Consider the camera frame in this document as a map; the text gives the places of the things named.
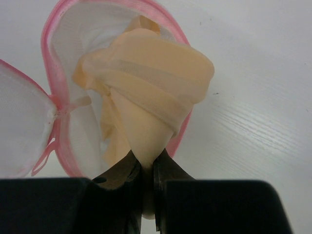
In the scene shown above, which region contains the beige bra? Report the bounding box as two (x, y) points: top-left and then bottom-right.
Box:
(72, 16), (215, 219)

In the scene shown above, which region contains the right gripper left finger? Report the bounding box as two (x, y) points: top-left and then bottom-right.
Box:
(0, 152), (142, 234)

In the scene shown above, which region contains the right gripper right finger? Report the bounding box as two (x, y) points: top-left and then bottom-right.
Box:
(153, 151), (292, 234)

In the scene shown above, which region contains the white mesh laundry bag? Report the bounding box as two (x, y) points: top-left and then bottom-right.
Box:
(0, 0), (188, 178)

